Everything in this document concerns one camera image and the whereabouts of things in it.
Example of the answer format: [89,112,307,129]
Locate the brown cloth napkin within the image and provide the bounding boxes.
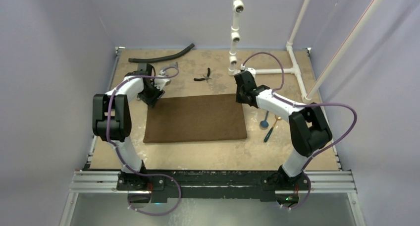
[143,94,248,143]

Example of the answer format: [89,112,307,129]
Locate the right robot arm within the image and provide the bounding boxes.
[234,71,332,190]

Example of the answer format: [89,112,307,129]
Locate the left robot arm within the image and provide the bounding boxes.
[93,63,171,191]

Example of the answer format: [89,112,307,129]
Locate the blue spoon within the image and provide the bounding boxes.
[260,111,269,129]

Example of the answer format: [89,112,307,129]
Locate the black pliers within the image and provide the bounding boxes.
[193,67,211,82]

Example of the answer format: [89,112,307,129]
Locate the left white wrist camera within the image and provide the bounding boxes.
[154,70,171,91]

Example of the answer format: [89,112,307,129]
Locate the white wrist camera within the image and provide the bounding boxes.
[154,70,171,91]
[240,64,256,78]

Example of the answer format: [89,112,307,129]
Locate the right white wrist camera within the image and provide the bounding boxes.
[240,64,256,78]

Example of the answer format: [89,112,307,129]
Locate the black rubber hose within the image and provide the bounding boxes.
[128,43,196,64]

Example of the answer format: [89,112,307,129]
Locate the white PVC pipe frame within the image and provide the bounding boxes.
[227,0,393,104]

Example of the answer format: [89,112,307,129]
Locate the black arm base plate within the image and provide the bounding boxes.
[116,169,310,203]

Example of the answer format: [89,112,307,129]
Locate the aluminium frame rail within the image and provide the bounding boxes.
[66,49,366,226]

